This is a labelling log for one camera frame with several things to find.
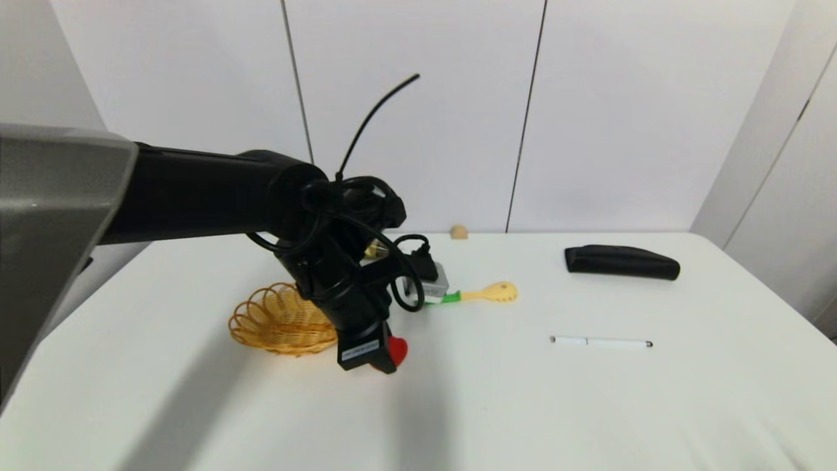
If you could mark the black zip tie tail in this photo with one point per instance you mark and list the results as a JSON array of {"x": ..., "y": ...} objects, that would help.
[{"x": 373, "y": 118}]

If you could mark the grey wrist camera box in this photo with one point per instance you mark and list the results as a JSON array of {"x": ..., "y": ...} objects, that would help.
[{"x": 435, "y": 286}]

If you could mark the black pencil case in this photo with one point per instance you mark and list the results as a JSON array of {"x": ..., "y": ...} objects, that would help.
[{"x": 621, "y": 262}]

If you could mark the yellow woven wicker basket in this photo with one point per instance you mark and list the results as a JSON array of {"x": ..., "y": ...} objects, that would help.
[{"x": 281, "y": 320}]

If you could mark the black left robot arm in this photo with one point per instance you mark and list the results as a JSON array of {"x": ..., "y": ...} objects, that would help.
[{"x": 196, "y": 196}]

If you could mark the gold foil chocolate packet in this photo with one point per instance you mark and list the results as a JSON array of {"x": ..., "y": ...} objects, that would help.
[{"x": 376, "y": 250}]

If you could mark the grey robot torso cover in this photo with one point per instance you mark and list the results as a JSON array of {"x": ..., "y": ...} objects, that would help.
[{"x": 46, "y": 216}]

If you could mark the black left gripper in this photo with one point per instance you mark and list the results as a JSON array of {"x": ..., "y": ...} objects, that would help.
[{"x": 356, "y": 314}]

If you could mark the small beige wooden ball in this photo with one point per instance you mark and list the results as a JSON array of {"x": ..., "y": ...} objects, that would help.
[{"x": 459, "y": 232}]

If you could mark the white pen with black tip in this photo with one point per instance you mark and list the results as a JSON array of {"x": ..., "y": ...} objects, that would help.
[{"x": 601, "y": 341}]

